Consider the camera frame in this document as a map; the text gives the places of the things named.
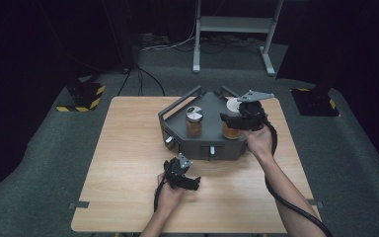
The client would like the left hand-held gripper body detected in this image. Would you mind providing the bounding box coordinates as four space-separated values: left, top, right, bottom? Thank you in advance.
163 152 193 190

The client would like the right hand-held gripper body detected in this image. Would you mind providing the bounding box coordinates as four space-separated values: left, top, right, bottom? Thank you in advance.
236 89 275 131

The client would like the dark grey metal rack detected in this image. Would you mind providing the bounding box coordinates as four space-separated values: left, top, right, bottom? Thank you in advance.
157 84 250 162

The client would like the person's left hand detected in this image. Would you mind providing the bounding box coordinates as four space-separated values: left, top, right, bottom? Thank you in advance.
156 173 188 214

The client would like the person's right hand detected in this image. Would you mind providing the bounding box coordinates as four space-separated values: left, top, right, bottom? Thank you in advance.
243 125 274 161

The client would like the silver-lidded brown spice jar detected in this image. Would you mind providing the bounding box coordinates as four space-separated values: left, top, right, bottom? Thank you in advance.
185 105 204 139

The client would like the black yellow striped stand base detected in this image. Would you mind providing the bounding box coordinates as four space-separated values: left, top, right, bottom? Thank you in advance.
290 86 341 119
55 76 107 114

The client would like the white metal stand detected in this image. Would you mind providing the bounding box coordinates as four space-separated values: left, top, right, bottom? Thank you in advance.
191 0 284 78

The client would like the grey tape strip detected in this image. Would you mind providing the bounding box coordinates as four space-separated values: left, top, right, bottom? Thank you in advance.
307 198 326 209
67 200 91 210

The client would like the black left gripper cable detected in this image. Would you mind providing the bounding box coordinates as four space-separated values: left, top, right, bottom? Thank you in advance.
153 179 168 213

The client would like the black floor cable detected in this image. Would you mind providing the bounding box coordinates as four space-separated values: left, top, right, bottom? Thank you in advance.
135 62 167 98

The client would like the white floor cable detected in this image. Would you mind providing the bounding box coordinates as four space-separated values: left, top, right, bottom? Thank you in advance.
140 18 199 52

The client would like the black corrugated right gripper cable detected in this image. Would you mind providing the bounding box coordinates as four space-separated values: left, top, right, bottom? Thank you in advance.
264 120 334 237

